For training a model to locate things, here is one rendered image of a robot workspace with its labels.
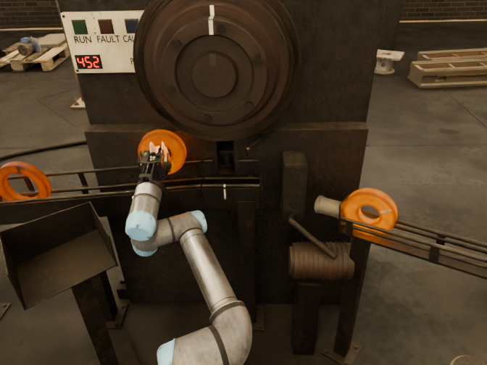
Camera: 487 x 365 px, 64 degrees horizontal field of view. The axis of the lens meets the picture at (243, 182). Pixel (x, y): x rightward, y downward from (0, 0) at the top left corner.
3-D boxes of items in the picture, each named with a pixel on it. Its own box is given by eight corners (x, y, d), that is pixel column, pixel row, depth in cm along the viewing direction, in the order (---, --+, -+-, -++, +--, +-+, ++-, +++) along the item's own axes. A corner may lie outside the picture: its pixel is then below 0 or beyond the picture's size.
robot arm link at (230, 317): (276, 342, 88) (198, 198, 120) (231, 361, 84) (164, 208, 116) (269, 364, 96) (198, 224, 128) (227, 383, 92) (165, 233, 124)
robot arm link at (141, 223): (125, 242, 106) (122, 224, 100) (132, 210, 114) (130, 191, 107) (153, 245, 107) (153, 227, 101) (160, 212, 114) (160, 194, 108)
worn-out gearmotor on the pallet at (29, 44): (33, 49, 520) (28, 32, 509) (51, 48, 520) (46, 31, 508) (18, 57, 487) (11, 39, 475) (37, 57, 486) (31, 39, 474)
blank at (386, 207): (359, 234, 127) (356, 240, 125) (338, 194, 124) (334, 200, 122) (406, 224, 117) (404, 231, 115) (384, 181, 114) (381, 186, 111)
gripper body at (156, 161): (164, 148, 118) (158, 177, 110) (170, 167, 124) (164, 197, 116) (139, 148, 118) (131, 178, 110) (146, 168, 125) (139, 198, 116)
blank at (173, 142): (134, 132, 128) (131, 136, 125) (180, 125, 126) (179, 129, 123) (147, 173, 136) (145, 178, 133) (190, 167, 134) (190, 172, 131)
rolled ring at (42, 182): (-18, 178, 136) (-13, 173, 139) (21, 216, 145) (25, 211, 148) (19, 157, 131) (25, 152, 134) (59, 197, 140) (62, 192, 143)
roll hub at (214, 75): (171, 118, 115) (157, 17, 100) (267, 117, 114) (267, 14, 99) (167, 127, 111) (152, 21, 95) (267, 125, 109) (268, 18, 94)
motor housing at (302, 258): (284, 329, 167) (288, 233, 138) (336, 330, 166) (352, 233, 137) (285, 358, 156) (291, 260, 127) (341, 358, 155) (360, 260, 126)
